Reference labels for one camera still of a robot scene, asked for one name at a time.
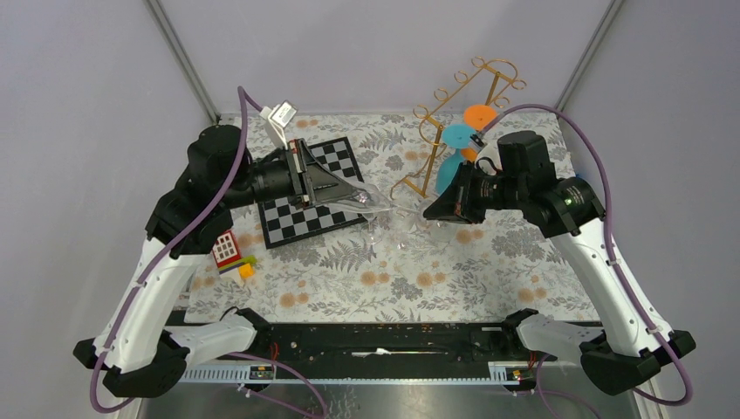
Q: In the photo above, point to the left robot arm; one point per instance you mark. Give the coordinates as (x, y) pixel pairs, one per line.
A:
(135, 356)

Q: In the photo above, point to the colourful toy block house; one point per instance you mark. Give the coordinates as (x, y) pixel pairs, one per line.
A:
(231, 264)

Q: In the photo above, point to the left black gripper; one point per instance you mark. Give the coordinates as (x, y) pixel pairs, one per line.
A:
(304, 165)

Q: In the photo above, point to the tall clear flute glass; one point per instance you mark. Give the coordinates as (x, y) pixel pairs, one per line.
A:
(373, 230)

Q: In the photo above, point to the round clear wine glass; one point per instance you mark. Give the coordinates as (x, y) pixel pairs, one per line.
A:
(442, 231)

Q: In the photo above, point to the black white chessboard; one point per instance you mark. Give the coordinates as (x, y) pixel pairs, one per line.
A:
(284, 223)

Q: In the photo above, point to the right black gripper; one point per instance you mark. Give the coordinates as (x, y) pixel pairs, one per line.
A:
(457, 202)

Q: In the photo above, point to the teal wine glass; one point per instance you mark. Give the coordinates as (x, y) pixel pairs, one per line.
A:
(457, 137)

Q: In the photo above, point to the floral table mat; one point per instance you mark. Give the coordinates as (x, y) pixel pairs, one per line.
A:
(486, 272)

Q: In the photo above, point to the clear champagne flute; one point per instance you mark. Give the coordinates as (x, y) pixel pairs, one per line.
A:
(380, 203)

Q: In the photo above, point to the orange wine glass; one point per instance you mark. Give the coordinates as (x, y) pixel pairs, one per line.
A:
(477, 117)

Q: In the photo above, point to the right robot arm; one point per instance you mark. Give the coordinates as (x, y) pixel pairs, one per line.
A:
(634, 342)

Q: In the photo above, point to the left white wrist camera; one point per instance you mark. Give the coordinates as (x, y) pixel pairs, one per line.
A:
(276, 119)

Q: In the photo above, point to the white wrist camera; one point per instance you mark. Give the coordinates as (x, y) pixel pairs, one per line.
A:
(276, 119)
(485, 149)

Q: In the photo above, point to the short clear glass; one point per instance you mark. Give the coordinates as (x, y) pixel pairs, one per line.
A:
(401, 231)

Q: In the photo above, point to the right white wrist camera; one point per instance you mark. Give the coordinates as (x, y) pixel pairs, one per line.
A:
(485, 149)

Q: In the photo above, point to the gold wire glass rack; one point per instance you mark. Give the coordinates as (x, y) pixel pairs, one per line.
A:
(486, 82)

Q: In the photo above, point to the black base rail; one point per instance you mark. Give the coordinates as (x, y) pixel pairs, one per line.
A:
(366, 353)

